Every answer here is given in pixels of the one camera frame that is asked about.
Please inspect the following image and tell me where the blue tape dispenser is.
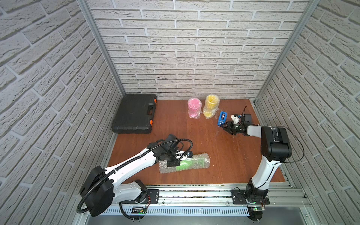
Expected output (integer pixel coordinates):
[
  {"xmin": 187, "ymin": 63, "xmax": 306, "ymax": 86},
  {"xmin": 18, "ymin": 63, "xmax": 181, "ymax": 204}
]
[{"xmin": 217, "ymin": 111, "xmax": 227, "ymax": 127}]

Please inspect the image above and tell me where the bubble wrap sheet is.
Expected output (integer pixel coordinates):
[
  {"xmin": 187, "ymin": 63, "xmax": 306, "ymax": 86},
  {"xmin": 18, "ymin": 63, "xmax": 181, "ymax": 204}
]
[
  {"xmin": 187, "ymin": 97, "xmax": 203, "ymax": 120},
  {"xmin": 158, "ymin": 153, "xmax": 210, "ymax": 174},
  {"xmin": 202, "ymin": 94, "xmax": 220, "ymax": 120}
]

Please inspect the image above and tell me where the green plastic wine glass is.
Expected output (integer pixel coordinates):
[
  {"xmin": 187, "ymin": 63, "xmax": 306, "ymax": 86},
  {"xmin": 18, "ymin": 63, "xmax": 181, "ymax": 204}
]
[{"xmin": 176, "ymin": 158, "xmax": 209, "ymax": 171}]

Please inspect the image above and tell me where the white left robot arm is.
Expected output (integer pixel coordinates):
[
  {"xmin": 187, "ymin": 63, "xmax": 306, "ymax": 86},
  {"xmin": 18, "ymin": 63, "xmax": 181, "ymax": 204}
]
[{"xmin": 76, "ymin": 134, "xmax": 193, "ymax": 217}]

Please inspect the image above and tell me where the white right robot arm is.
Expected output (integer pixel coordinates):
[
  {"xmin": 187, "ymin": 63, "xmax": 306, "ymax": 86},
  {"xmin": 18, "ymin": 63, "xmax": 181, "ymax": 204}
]
[{"xmin": 220, "ymin": 121, "xmax": 292, "ymax": 198}]

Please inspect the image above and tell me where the black plastic tool case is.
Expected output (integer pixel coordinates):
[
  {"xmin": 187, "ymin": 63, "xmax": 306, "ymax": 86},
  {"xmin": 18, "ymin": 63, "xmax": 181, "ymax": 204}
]
[{"xmin": 112, "ymin": 94, "xmax": 158, "ymax": 134}]

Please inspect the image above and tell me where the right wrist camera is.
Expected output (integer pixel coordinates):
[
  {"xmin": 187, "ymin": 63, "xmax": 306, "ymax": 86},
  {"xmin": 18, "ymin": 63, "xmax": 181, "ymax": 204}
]
[{"xmin": 231, "ymin": 114, "xmax": 252, "ymax": 126}]

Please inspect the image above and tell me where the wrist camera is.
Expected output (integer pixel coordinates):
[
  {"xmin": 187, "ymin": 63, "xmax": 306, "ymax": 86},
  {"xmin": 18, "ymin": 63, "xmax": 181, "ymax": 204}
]
[
  {"xmin": 181, "ymin": 151, "xmax": 193, "ymax": 160},
  {"xmin": 231, "ymin": 114, "xmax": 252, "ymax": 126}
]

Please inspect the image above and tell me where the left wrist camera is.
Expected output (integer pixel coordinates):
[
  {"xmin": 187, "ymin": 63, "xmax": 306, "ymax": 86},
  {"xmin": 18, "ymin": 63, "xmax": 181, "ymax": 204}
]
[{"xmin": 181, "ymin": 151, "xmax": 193, "ymax": 160}]

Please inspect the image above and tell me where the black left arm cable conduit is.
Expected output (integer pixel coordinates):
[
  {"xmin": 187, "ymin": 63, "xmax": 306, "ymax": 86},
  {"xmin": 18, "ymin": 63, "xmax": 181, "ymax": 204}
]
[{"xmin": 76, "ymin": 138, "xmax": 194, "ymax": 220}]

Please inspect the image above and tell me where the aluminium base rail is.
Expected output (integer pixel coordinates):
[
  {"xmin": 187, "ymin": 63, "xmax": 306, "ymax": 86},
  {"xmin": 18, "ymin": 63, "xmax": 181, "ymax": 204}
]
[{"xmin": 102, "ymin": 182, "xmax": 319, "ymax": 225}]

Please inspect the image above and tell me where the right aluminium corner post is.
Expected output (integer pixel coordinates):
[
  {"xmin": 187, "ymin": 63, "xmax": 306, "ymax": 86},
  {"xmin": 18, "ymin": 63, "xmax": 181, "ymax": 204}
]
[{"xmin": 253, "ymin": 0, "xmax": 320, "ymax": 105}]

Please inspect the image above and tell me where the aluminium corner post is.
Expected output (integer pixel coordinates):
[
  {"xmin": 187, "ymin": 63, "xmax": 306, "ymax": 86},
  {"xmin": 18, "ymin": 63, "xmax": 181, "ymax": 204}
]
[
  {"xmin": 253, "ymin": 0, "xmax": 320, "ymax": 105},
  {"xmin": 78, "ymin": 0, "xmax": 126, "ymax": 96}
]

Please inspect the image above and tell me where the left aluminium corner post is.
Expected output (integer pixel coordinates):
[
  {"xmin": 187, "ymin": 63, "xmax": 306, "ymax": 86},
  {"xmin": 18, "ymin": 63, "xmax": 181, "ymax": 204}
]
[{"xmin": 78, "ymin": 0, "xmax": 126, "ymax": 96}]

